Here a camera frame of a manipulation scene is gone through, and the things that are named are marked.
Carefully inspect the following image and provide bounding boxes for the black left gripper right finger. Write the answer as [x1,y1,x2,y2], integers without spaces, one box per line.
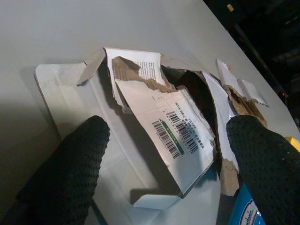
[226,114,300,225]

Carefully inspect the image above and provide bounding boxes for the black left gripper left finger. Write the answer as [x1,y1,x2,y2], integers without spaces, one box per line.
[9,115,111,225]

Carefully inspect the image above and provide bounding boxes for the torn white cardboard box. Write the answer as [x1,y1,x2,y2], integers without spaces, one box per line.
[34,46,270,225]

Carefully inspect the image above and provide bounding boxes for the blue yellow plastic bread bag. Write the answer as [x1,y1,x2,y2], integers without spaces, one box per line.
[196,164,265,225]

